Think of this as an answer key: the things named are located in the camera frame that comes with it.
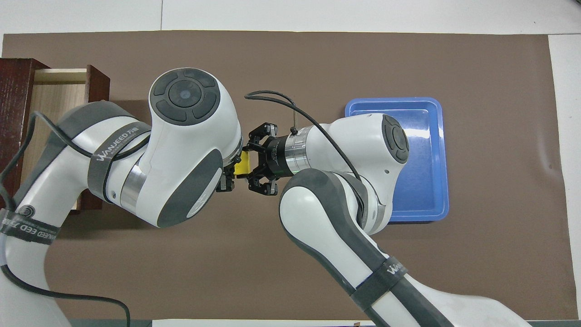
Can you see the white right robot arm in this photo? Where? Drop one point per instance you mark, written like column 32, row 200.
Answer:
column 327, row 213

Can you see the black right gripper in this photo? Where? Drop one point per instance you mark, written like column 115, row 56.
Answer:
column 277, row 158

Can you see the yellow cube block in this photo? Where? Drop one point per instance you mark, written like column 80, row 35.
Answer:
column 243, row 164

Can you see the brown table mat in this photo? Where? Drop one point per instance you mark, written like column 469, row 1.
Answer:
column 499, row 254

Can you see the dark wooden drawer cabinet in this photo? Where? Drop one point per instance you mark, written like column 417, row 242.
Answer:
column 59, row 93

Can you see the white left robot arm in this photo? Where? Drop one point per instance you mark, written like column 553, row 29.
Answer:
column 181, row 150

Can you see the blue plastic tray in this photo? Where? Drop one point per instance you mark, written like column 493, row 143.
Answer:
column 422, row 181

